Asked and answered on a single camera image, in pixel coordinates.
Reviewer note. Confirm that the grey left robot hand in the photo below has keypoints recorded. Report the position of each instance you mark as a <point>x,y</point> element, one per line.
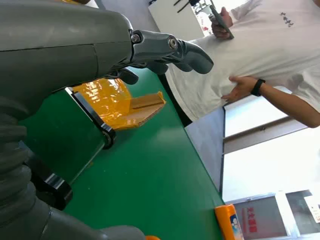
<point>55,49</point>

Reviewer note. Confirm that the orange bottle with blue label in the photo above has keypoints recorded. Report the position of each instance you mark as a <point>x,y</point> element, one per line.
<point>226,220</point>

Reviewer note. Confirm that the black wristband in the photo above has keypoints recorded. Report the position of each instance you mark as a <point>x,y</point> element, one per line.
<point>257,87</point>

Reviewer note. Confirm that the person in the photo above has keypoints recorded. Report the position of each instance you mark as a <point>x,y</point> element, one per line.
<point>250,53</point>

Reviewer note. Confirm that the white background table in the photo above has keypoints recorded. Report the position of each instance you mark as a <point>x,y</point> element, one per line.
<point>172,20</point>

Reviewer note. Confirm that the white-framed grey sign board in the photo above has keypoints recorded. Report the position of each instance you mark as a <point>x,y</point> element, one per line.
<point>260,218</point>

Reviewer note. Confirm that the green table mat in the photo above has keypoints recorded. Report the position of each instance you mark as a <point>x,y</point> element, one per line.
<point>149,182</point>

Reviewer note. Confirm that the green conveyor belt black frame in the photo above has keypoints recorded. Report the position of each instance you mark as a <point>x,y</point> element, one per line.
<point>62,139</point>

